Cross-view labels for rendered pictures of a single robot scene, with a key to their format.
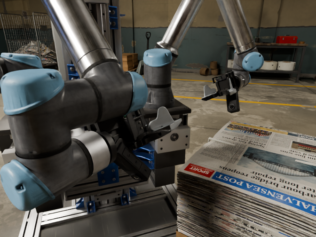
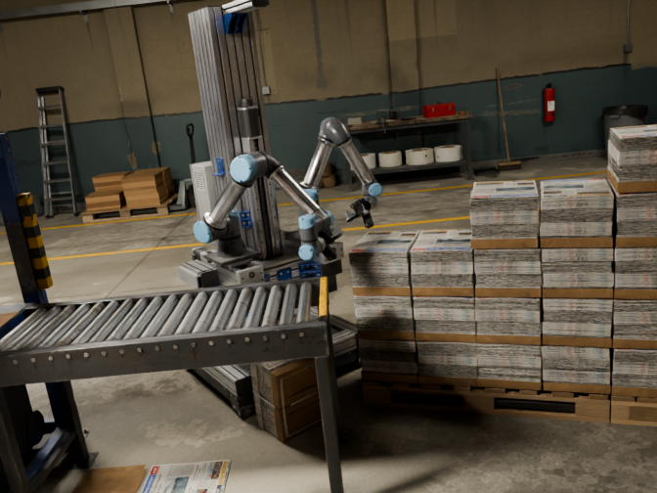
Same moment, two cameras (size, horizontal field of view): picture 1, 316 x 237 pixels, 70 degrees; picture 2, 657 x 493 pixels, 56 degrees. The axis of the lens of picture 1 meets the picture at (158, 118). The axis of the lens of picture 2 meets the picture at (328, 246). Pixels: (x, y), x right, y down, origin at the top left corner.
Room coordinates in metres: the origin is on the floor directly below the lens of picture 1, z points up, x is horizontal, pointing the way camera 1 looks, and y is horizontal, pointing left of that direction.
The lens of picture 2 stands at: (-2.26, 0.74, 1.66)
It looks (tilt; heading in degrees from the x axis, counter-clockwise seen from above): 16 degrees down; 346
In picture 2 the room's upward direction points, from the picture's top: 6 degrees counter-clockwise
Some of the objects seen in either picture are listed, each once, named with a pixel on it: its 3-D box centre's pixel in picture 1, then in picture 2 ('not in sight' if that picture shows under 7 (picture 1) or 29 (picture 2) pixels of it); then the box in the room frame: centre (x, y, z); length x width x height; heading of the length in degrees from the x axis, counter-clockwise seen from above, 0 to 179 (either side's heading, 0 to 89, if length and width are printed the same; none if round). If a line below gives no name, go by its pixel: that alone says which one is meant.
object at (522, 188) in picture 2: not in sight; (503, 189); (0.19, -0.74, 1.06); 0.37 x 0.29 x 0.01; 148
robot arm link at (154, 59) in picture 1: (157, 66); (308, 201); (0.97, 0.00, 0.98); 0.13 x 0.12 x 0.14; 175
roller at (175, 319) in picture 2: not in sight; (176, 318); (0.13, 0.79, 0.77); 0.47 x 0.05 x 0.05; 164
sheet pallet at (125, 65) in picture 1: (117, 63); (131, 193); (6.90, 1.22, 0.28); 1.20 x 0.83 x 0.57; 74
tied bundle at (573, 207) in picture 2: not in sight; (573, 211); (0.03, -0.99, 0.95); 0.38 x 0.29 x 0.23; 146
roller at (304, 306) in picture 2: not in sight; (304, 305); (-0.01, 0.29, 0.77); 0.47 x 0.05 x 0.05; 164
